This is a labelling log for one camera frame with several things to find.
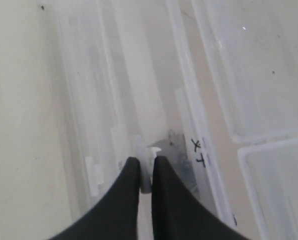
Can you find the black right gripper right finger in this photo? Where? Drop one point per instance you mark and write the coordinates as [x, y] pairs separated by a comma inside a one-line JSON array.
[[177, 214]]

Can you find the white plastic drawer cabinet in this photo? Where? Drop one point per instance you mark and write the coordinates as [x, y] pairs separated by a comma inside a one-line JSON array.
[[81, 72]]

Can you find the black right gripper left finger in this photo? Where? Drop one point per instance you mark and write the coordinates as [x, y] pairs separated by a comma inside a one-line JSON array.
[[114, 217]]

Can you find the clear drawer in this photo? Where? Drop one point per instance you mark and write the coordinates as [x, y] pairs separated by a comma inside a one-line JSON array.
[[270, 173], [155, 99], [252, 50]]

